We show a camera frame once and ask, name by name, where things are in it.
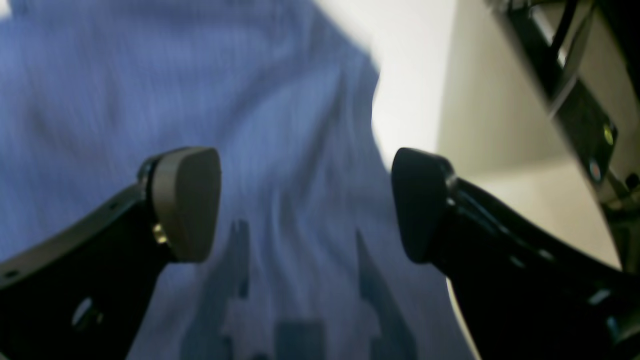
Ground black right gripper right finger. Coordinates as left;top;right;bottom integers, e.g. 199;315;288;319
391;147;640;360

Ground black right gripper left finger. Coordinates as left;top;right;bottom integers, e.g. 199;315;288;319
0;146;222;360

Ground dark blue t-shirt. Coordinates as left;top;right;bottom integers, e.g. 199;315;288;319
0;0;473;360

